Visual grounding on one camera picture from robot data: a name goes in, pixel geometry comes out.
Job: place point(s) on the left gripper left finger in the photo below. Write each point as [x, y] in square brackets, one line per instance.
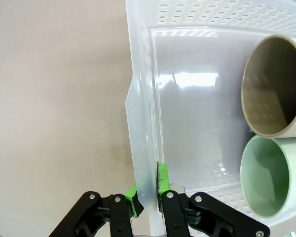
[116, 217]

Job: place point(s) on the translucent white perforated plastic basket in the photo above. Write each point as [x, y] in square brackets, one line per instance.
[199, 111]

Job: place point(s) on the beige ceramic cup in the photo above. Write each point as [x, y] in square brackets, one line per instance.
[273, 86]

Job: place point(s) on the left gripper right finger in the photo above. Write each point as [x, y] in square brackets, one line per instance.
[177, 214]

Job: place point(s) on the light green ceramic cup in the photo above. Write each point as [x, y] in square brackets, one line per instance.
[269, 177]

